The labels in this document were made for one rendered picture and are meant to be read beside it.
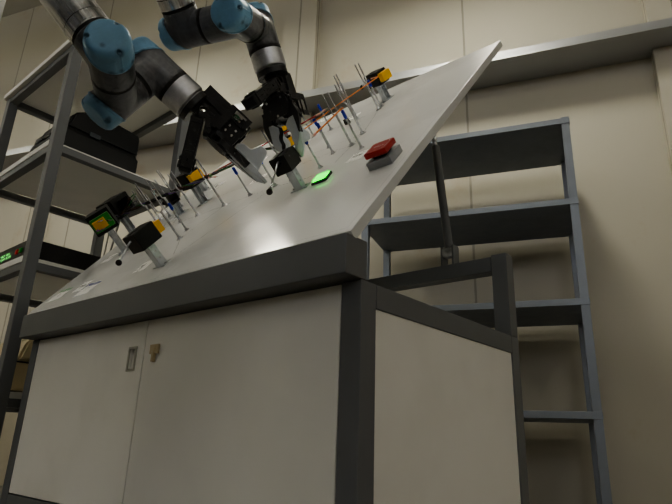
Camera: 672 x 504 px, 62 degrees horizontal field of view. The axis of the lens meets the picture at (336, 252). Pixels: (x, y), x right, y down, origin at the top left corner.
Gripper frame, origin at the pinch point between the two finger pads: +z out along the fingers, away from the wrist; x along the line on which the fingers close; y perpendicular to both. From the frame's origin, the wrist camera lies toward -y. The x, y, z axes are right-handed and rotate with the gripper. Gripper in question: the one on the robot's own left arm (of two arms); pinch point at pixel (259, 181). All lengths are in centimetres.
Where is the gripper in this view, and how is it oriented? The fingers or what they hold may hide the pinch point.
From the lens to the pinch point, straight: 115.5
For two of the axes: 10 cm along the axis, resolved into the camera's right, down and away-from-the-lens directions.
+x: -2.1, 0.0, 9.8
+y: 6.6, -7.4, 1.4
